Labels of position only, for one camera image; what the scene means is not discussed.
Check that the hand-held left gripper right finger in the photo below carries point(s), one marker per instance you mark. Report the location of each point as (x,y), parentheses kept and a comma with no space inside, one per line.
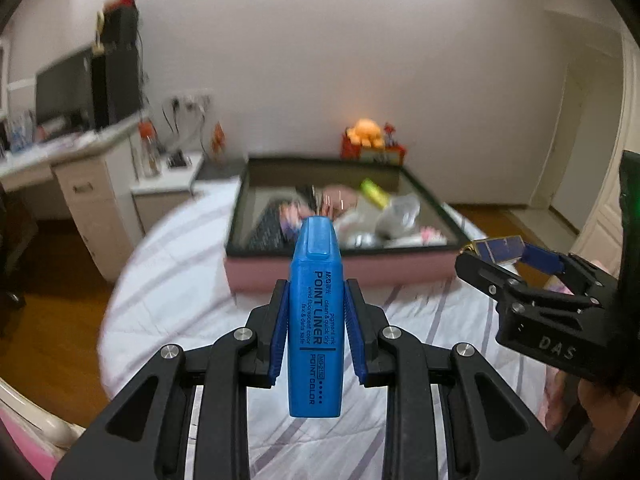
(354,330)

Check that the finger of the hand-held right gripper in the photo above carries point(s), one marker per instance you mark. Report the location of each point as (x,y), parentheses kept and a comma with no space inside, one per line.
(482,272)
(542,260)

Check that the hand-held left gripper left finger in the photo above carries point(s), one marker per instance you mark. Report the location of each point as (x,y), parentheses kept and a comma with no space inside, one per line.
(280,330)

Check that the dark blue gold-edged box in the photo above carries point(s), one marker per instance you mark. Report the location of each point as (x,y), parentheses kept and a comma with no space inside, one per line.
(500,249)

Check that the blue highlighter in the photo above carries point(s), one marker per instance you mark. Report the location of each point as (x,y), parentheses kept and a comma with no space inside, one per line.
(315,320)

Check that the pink white kitty block toy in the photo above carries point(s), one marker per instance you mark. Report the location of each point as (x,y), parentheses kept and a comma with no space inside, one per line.
(431,236)

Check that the pink box black inside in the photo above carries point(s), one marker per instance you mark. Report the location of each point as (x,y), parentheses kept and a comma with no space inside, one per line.
(400,270)

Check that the white plug adapter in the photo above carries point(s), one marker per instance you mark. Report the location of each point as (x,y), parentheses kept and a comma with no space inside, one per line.
(400,215)

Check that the black remote control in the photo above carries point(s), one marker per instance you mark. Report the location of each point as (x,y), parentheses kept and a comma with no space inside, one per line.
(267,230)

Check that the rose gold jar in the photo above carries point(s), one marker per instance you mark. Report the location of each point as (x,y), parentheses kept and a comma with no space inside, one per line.
(337,197)

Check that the yellow highlighter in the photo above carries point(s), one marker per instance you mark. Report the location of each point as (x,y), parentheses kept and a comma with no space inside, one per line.
(375,192)

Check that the person's right hand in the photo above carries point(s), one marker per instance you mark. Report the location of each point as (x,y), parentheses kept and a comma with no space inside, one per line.
(570,405)

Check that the round table striped cloth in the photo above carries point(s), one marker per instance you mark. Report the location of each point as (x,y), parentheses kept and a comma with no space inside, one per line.
(175,260)

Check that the red storage box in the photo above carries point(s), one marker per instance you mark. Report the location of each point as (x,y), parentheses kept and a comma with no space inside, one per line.
(395,154)

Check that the black low shelf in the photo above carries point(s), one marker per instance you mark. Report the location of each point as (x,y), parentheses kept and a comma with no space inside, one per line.
(220,170)

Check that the white bedside table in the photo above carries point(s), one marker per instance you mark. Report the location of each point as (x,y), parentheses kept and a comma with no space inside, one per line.
(165,195)

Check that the orange octopus plush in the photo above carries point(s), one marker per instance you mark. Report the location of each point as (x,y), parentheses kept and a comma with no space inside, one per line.
(365,132)

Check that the small black device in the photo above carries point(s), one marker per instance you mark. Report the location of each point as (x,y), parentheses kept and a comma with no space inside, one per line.
(178,160)

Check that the orange figurine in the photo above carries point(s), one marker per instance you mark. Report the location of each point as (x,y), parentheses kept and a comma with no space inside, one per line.
(218,140)

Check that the clear bottle orange cap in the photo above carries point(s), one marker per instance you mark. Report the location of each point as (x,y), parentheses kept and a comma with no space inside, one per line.
(150,152)

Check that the white desk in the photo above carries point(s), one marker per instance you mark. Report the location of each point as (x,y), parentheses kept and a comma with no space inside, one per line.
(90,195)

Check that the pink bed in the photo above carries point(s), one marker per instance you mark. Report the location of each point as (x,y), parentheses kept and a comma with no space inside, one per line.
(25,440)

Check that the black computer tower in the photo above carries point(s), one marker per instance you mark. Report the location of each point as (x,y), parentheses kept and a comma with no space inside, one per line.
(117,87)

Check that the blue white carton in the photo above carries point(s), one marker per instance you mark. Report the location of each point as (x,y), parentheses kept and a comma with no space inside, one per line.
(21,132)

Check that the black computer monitor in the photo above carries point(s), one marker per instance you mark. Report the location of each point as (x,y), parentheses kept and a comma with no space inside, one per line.
(62,87)

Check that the black speaker box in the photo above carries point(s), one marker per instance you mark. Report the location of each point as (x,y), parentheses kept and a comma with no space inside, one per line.
(122,27)

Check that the small white desk fan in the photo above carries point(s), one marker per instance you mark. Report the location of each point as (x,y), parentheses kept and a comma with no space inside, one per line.
(100,30)

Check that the white door frame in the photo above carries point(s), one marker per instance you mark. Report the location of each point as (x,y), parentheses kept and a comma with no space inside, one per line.
(607,160)

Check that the white wall outlet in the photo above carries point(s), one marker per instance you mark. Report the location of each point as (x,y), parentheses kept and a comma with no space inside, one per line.
(190,97)

